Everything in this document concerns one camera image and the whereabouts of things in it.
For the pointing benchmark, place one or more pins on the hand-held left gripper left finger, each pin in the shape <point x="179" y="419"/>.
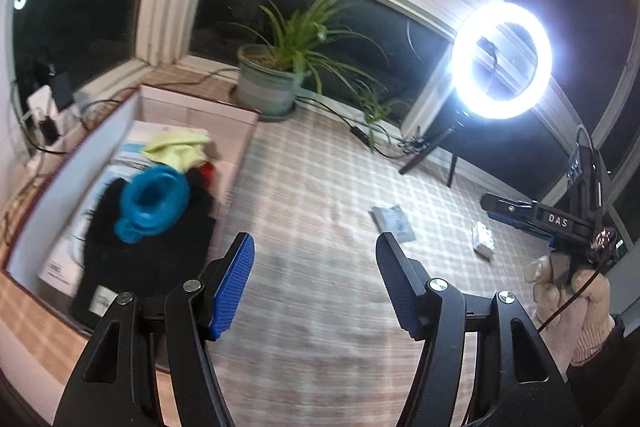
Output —
<point x="232" y="287"/>

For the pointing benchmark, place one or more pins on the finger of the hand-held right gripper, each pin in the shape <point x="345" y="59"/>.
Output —
<point x="510" y="208"/>

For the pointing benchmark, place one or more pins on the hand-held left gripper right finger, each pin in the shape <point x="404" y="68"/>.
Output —
<point x="397" y="287"/>

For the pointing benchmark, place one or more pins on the black knit glove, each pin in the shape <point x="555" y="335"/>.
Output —
<point x="165" y="257"/>

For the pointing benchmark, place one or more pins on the red cloth bag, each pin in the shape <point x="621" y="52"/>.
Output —
<point x="207" y="172"/>

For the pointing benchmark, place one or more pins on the yellow-green cloth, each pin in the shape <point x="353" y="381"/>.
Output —
<point x="175" y="147"/>

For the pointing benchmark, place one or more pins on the cardboard box white inside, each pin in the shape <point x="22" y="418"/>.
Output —
<point x="75" y="187"/>

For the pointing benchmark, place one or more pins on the person's right forearm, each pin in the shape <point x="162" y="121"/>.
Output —
<point x="610" y="387"/>

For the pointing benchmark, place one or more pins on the person's right hand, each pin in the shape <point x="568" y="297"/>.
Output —
<point x="585" y="312"/>

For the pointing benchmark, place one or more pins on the small white packet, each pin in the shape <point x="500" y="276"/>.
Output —
<point x="484" y="239"/>

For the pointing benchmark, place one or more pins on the small grey printed packet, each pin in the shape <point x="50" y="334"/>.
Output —
<point x="395" y="224"/>

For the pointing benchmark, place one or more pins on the black tripod stand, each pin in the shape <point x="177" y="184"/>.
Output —
<point x="425" y="149"/>

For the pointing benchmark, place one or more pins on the small green plant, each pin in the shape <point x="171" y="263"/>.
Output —
<point x="372" y="107"/>

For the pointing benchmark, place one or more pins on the potted plant grey pot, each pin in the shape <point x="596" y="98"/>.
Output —
<point x="265" y="87"/>

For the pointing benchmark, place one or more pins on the white power strip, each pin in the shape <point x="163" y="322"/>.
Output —
<point x="40" y="112"/>

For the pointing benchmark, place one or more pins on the white window frame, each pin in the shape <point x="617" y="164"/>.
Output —
<point x="170" y="7"/>

